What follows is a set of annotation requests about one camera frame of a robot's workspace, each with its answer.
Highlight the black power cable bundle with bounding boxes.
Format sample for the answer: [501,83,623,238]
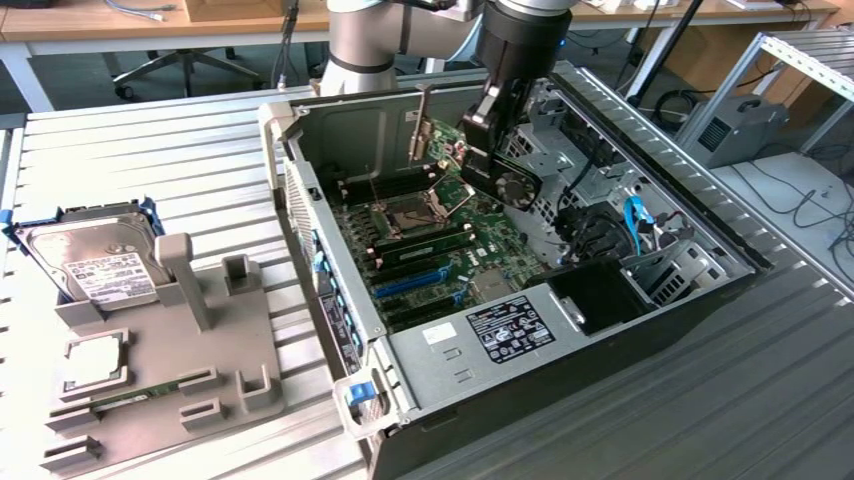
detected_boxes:
[556,207,632,261]

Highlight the blue network cable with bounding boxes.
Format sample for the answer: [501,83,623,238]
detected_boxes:
[102,0,180,22]

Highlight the silver drive cage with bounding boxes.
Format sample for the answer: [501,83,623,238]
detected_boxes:
[516,87,581,236]

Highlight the silver disk bay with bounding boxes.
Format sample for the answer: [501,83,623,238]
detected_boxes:
[619,239,755,307]

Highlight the black cable coil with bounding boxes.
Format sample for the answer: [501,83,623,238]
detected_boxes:
[655,88,699,126]

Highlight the green RAM stick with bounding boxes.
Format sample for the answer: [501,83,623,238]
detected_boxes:
[89,382,185,411]
[378,238,468,266]

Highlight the black office chair base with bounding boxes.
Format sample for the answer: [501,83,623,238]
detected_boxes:
[110,47,265,99]

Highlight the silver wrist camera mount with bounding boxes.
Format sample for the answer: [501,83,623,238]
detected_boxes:
[429,0,485,21]

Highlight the black graphics card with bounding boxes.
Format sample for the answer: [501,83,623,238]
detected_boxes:
[404,82,543,212]

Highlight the silver hard disk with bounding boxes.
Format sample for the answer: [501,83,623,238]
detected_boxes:
[15,212,165,306]

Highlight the blue expansion slot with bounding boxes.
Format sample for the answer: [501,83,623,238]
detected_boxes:
[370,269,449,300]

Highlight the brown cardboard box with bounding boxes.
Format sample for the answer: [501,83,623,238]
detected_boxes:
[182,0,282,24]

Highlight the CPU socket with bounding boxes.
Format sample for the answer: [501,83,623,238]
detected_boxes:
[376,197,441,236]

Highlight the hard disk drive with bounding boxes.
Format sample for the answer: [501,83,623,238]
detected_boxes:
[0,197,162,301]

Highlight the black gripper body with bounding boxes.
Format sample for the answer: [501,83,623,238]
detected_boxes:
[473,0,573,101]

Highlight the black tripod pole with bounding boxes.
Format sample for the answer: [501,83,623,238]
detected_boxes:
[628,0,705,105]

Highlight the black hanging cable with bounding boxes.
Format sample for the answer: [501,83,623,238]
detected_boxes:
[276,0,300,91]

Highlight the green motherboard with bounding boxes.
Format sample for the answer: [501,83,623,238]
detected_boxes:
[329,164,555,334]

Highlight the silver chipset heatsink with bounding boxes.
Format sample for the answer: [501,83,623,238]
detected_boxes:
[469,273,512,304]

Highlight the aluminium slat frame table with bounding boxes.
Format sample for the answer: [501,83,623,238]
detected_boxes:
[672,29,854,156]

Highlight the silver CPU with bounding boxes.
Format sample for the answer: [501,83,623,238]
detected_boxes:
[64,337,128,391]

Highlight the wooden desk white legs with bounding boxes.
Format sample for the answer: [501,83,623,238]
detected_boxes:
[0,0,334,114]
[569,0,843,99]

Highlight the open black PC case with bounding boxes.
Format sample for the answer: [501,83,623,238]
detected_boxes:
[256,59,776,480]

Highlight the blue SATA wire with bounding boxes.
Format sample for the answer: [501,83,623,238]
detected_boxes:
[623,194,652,259]

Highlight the grey vented equipment box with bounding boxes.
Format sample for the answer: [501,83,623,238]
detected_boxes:
[672,97,792,169]

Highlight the grey parts rack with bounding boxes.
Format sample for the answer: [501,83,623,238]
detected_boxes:
[38,232,285,474]

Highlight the silver power supply unit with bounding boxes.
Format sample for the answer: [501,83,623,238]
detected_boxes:
[372,282,592,416]

